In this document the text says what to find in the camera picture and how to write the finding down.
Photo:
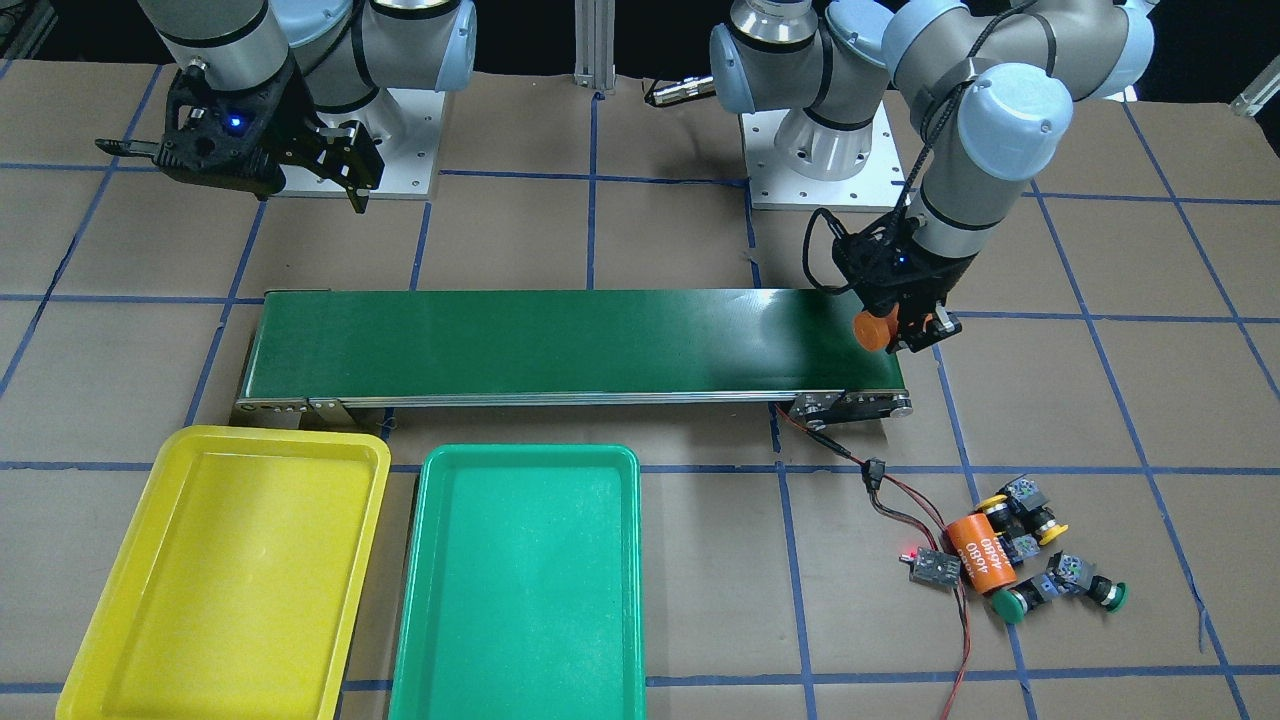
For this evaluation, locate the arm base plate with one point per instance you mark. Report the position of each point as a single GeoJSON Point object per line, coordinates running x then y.
{"type": "Point", "coordinates": [406, 124]}
{"type": "Point", "coordinates": [796, 164]}

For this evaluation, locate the yellow push button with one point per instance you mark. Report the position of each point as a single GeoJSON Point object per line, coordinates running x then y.
{"type": "Point", "coordinates": [1031, 507]}
{"type": "Point", "coordinates": [1018, 544]}

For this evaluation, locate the green push button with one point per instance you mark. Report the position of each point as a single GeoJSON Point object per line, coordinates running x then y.
{"type": "Point", "coordinates": [1078, 576]}
{"type": "Point", "coordinates": [1015, 603]}

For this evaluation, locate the plain orange cylinder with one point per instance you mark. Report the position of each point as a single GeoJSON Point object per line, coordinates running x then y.
{"type": "Point", "coordinates": [876, 333]}

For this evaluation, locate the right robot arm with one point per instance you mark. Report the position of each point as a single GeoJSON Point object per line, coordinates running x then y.
{"type": "Point", "coordinates": [347, 51]}

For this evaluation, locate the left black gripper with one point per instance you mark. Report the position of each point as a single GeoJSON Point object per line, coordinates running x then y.
{"type": "Point", "coordinates": [937, 277]}

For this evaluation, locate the green tray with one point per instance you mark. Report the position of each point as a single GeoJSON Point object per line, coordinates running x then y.
{"type": "Point", "coordinates": [523, 596]}

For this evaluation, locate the orange battery cylinder with text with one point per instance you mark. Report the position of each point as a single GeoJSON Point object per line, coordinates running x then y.
{"type": "Point", "coordinates": [984, 560]}

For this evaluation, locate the small black circuit board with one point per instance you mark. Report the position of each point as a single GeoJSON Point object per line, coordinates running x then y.
{"type": "Point", "coordinates": [933, 567]}

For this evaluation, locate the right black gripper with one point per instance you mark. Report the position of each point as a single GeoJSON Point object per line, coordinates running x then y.
{"type": "Point", "coordinates": [293, 118]}

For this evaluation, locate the yellow tray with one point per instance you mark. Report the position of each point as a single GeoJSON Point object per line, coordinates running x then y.
{"type": "Point", "coordinates": [235, 592]}

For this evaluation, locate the aluminium frame post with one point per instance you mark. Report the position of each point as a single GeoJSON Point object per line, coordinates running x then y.
{"type": "Point", "coordinates": [593, 28]}

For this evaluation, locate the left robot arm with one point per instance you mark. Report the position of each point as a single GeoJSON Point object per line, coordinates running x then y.
{"type": "Point", "coordinates": [990, 98]}

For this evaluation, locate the green conveyor belt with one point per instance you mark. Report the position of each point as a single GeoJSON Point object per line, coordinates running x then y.
{"type": "Point", "coordinates": [329, 352]}

